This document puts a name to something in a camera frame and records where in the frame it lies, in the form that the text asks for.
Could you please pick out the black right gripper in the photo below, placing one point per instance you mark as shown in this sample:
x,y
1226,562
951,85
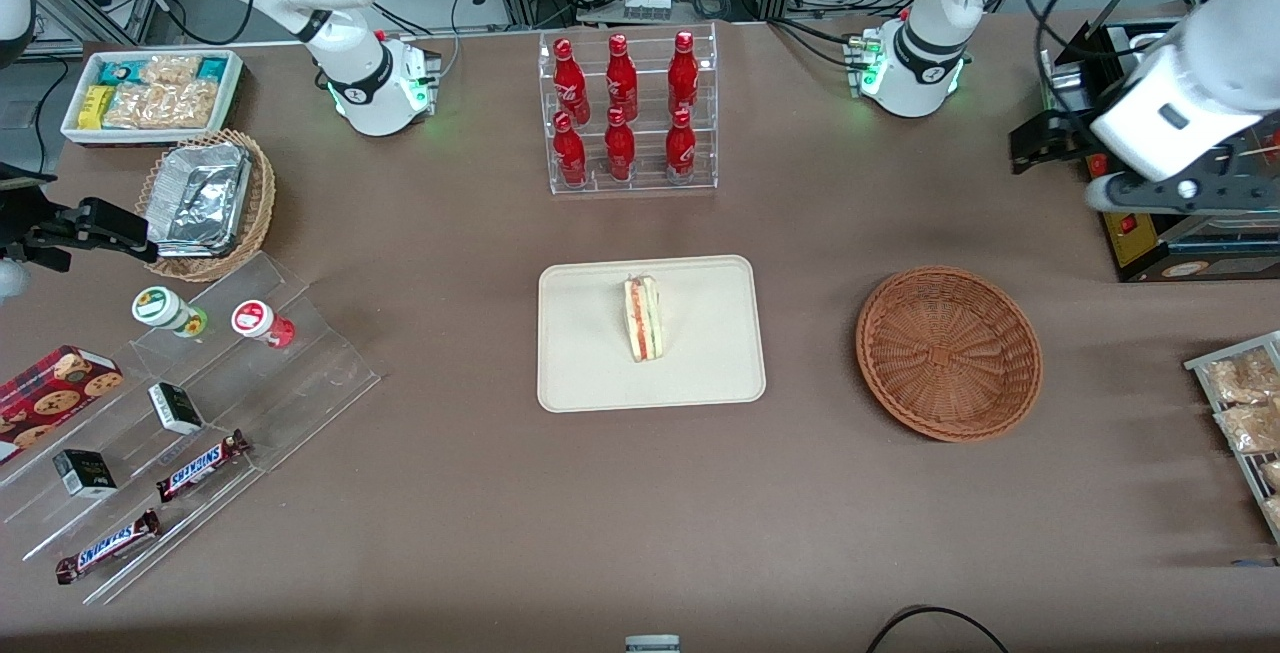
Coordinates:
x,y
22,218

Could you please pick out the clear snack bag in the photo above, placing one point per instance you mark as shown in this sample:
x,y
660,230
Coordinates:
x,y
1273,513
1240,378
1250,428
1272,475

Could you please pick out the peanut snack bag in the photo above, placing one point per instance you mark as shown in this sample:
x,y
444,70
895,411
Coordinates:
x,y
135,107
170,70
190,105

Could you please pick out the beige plastic tray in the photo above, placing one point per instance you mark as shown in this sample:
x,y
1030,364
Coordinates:
x,y
720,343

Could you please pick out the grey box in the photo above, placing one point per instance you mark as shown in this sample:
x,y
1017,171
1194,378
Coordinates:
x,y
652,645

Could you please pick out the white power strip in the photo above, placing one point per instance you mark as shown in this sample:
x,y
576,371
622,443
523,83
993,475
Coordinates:
x,y
647,6

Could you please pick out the green lid cup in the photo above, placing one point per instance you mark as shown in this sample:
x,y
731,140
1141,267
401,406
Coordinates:
x,y
158,306

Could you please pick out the stack of foil trays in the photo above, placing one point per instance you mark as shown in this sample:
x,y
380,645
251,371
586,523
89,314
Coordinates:
x,y
200,198

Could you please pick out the triangular sandwich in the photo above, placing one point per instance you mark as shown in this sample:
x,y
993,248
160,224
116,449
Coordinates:
x,y
645,318

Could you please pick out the yellow snack packet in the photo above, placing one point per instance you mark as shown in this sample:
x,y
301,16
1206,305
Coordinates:
x,y
96,107

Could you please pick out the teal snack packet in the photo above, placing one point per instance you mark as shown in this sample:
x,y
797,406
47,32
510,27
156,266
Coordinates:
x,y
120,72
213,68

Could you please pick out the light wicker basket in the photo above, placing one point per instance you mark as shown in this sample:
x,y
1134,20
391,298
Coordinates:
x,y
258,203

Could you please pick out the Snickers bar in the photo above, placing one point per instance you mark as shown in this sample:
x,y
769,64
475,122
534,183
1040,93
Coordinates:
x,y
108,546
200,466

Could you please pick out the small black box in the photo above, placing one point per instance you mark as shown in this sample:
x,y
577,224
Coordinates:
x,y
85,474
176,409

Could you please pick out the white snack bin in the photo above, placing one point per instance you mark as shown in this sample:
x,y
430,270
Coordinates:
x,y
228,103

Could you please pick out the black and yellow machine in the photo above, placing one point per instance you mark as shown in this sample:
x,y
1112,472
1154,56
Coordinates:
x,y
1200,258

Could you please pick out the red cookie box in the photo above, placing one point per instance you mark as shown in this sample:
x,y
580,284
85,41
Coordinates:
x,y
45,398

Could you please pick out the red lid cup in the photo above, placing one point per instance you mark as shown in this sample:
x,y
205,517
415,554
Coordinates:
x,y
252,318

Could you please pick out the clear acrylic step display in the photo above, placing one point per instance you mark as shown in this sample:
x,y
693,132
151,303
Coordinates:
x,y
300,383

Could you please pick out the brown wicker basket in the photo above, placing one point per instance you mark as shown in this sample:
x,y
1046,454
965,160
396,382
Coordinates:
x,y
945,353

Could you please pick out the clear acrylic bottle rack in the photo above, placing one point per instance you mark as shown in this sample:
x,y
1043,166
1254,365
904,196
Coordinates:
x,y
650,173

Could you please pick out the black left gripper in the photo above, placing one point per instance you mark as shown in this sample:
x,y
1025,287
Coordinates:
x,y
1066,129

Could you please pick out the red cola bottle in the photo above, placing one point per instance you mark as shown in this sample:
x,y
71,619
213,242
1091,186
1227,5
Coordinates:
x,y
621,81
681,151
570,83
620,151
570,155
683,78

